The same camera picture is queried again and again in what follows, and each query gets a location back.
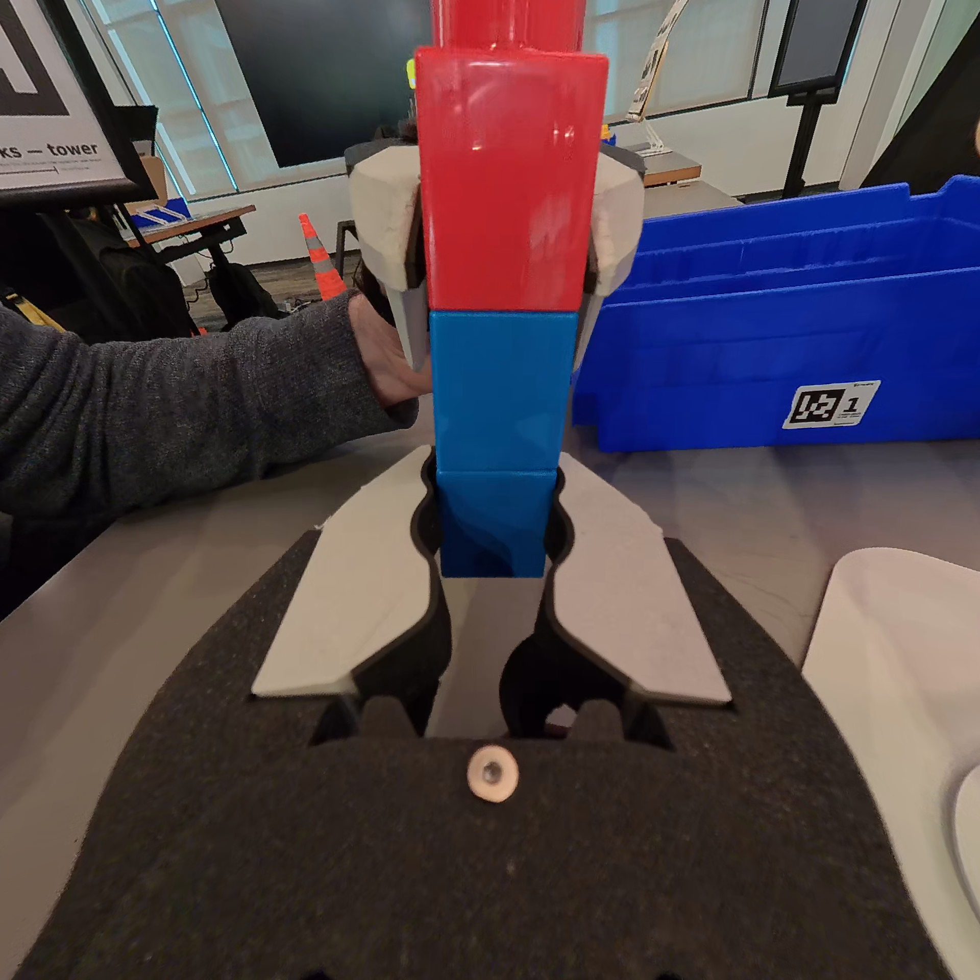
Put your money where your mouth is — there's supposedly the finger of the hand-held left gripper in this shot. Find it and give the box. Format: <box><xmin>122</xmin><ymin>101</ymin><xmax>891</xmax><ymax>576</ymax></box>
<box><xmin>575</xmin><ymin>154</ymin><xmax>647</xmax><ymax>372</ymax></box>
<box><xmin>350</xmin><ymin>158</ymin><xmax>434</xmax><ymax>372</ymax></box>

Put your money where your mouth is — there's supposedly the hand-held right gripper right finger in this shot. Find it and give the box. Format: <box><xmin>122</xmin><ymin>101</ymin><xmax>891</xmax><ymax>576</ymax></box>
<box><xmin>532</xmin><ymin>452</ymin><xmax>733</xmax><ymax>725</ymax></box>

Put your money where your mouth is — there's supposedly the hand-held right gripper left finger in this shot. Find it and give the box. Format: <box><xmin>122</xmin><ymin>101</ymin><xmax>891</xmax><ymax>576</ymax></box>
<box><xmin>253</xmin><ymin>449</ymin><xmax>451</xmax><ymax>722</ymax></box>

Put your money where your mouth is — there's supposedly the red toy building block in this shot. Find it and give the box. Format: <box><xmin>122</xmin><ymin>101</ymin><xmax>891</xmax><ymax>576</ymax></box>
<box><xmin>414</xmin><ymin>1</ymin><xmax>610</xmax><ymax>315</ymax></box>

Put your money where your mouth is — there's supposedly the blue toy building block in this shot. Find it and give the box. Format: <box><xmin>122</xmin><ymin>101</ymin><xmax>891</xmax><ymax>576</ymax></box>
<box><xmin>435</xmin><ymin>464</ymin><xmax>552</xmax><ymax>578</ymax></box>
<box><xmin>429</xmin><ymin>307</ymin><xmax>580</xmax><ymax>476</ymax></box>

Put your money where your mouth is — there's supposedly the blue plastic bin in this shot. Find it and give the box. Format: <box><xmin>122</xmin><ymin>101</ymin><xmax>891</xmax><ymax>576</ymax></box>
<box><xmin>570</xmin><ymin>177</ymin><xmax>980</xmax><ymax>453</ymax></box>

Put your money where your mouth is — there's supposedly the person's left forearm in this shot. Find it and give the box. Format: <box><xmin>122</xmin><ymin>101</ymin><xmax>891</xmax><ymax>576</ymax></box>
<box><xmin>1</xmin><ymin>295</ymin><xmax>418</xmax><ymax>522</ymax></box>

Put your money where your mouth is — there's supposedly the grey desk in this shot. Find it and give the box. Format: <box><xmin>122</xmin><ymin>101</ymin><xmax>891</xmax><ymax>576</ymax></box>
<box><xmin>1</xmin><ymin>414</ymin><xmax>980</xmax><ymax>980</ymax></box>

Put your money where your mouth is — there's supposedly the small wooden desk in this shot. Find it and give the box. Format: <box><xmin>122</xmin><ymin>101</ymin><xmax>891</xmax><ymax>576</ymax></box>
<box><xmin>131</xmin><ymin>200</ymin><xmax>258</xmax><ymax>254</ymax></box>

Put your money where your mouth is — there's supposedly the person's left hand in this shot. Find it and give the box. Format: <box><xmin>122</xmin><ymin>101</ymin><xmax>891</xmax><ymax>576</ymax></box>
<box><xmin>350</xmin><ymin>291</ymin><xmax>433</xmax><ymax>407</ymax></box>

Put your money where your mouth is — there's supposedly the wooden table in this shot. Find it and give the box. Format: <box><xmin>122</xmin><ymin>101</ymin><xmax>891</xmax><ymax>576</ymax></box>
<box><xmin>613</xmin><ymin>146</ymin><xmax>702</xmax><ymax>188</ymax></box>

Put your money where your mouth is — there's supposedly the orange traffic cone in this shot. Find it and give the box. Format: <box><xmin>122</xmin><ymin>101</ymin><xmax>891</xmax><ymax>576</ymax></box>
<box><xmin>296</xmin><ymin>213</ymin><xmax>350</xmax><ymax>303</ymax></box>

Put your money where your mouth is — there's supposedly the large dark display screen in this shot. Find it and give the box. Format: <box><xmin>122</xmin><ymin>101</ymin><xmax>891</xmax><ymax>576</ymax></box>
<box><xmin>215</xmin><ymin>1</ymin><xmax>437</xmax><ymax>173</ymax></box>

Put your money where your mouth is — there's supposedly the tilted document stand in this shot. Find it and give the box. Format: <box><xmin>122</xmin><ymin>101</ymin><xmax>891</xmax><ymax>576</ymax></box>
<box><xmin>625</xmin><ymin>1</ymin><xmax>693</xmax><ymax>154</ymax></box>

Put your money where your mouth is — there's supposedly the small monitor on stand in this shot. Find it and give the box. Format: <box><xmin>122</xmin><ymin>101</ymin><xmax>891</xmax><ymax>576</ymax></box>
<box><xmin>766</xmin><ymin>1</ymin><xmax>869</xmax><ymax>200</ymax></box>

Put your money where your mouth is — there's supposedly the white document stand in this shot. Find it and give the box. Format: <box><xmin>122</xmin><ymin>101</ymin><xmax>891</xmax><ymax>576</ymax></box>
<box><xmin>801</xmin><ymin>547</ymin><xmax>980</xmax><ymax>980</ymax></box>

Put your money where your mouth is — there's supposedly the black and white tag sign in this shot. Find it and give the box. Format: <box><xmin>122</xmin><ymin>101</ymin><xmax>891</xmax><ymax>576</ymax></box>
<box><xmin>1</xmin><ymin>1</ymin><xmax>142</xmax><ymax>208</ymax></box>

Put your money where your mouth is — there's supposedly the black panel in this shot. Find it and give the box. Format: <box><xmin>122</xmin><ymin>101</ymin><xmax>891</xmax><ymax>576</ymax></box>
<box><xmin>866</xmin><ymin>46</ymin><xmax>980</xmax><ymax>192</ymax></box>

